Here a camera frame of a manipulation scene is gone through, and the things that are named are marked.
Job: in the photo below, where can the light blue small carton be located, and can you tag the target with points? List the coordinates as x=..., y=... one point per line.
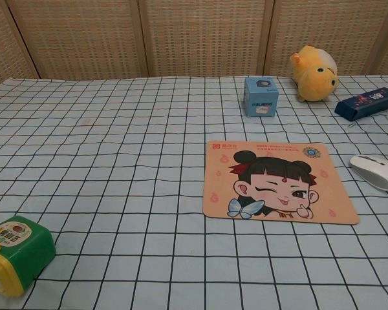
x=262, y=97

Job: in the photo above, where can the dark blue long box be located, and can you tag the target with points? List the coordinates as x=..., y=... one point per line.
x=365, y=103

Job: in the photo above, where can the yellow plush toy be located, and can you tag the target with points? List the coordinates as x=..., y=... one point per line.
x=313, y=80

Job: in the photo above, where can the blue checked tablecloth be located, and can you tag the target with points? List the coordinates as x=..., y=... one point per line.
x=116, y=161

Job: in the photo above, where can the woven rattan screen panel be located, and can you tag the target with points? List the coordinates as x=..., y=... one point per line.
x=81, y=38
x=359, y=32
x=207, y=38
x=0, y=48

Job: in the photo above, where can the green tub with yellow lid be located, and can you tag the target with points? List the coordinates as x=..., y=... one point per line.
x=22, y=252

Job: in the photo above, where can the cartoon girl mouse pad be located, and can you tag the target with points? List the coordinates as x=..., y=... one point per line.
x=278, y=200

